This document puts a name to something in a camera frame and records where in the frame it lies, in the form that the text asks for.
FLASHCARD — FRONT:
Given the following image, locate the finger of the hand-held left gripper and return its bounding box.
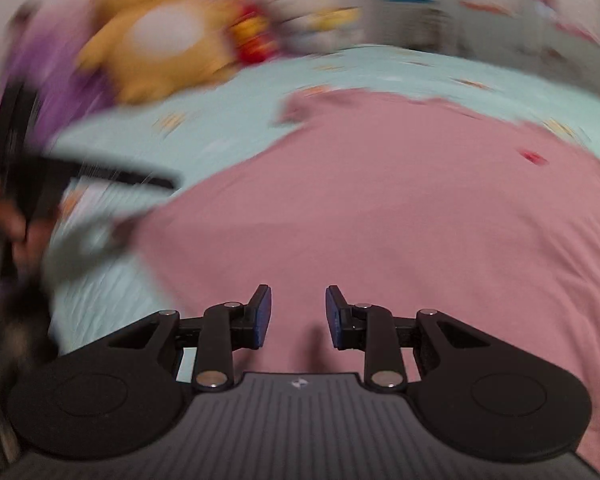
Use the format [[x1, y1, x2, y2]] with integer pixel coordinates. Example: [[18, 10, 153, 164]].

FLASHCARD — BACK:
[[44, 210, 147, 282], [55, 152, 182, 192]]

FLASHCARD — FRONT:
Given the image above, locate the person's left hand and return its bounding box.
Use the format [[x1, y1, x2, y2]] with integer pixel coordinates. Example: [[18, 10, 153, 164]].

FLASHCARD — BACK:
[[0, 180, 57, 262]]

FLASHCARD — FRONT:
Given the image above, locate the pink shirt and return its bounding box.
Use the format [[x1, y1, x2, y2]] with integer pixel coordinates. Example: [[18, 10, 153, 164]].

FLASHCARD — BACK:
[[114, 86, 600, 467]]

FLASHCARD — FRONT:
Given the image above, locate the small yellow plush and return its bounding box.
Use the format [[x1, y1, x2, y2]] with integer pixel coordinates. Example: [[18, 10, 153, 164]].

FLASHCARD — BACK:
[[309, 6, 364, 32]]

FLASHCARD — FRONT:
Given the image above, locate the grey sliding door wardrobe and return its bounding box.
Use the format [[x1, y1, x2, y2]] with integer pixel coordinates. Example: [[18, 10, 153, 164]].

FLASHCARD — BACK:
[[359, 0, 600, 62]]

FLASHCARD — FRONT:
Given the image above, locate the red plush doll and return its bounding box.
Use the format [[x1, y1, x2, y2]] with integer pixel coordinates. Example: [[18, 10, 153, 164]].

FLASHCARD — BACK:
[[229, 4, 282, 64]]

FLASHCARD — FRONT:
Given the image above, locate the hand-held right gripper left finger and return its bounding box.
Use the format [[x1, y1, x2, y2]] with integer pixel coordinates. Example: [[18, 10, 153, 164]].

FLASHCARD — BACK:
[[107, 284, 274, 393]]

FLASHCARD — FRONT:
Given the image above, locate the purple ruffled pillow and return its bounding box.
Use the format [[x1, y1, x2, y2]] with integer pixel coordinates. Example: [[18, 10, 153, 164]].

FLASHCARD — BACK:
[[0, 0, 127, 172]]

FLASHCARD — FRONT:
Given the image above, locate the big yellow plush bear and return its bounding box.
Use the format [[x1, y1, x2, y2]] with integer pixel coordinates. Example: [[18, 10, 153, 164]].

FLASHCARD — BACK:
[[76, 0, 242, 107]]

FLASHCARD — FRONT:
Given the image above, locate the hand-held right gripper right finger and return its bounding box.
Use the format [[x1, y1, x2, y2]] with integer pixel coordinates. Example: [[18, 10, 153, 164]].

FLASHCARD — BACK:
[[325, 284, 488, 393]]

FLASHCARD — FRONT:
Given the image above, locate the white cat plush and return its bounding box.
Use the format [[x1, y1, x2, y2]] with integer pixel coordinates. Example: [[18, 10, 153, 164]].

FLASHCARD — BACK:
[[259, 0, 367, 57]]

